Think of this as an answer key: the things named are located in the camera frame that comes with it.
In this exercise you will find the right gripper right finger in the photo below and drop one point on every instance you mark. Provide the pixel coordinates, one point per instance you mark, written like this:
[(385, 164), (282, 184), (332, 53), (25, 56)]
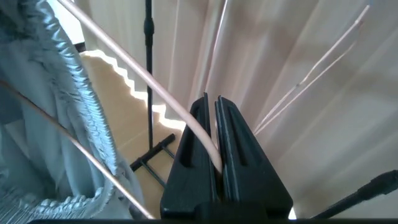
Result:
[(248, 186)]

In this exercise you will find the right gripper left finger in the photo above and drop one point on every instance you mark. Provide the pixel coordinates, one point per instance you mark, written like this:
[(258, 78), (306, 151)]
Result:
[(192, 186)]

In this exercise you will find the pink clothes hanger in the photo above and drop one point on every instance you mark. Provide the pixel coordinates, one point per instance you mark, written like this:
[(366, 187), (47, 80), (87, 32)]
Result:
[(331, 46), (124, 61)]

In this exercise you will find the beige curtain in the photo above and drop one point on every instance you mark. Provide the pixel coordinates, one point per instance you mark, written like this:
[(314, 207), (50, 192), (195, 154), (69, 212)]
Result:
[(280, 46)]

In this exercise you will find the black clothes rack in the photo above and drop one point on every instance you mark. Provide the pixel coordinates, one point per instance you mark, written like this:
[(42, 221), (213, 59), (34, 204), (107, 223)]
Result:
[(149, 31)]

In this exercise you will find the pale grey shorts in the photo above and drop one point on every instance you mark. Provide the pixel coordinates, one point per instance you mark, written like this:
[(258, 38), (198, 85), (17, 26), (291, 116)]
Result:
[(37, 62)]

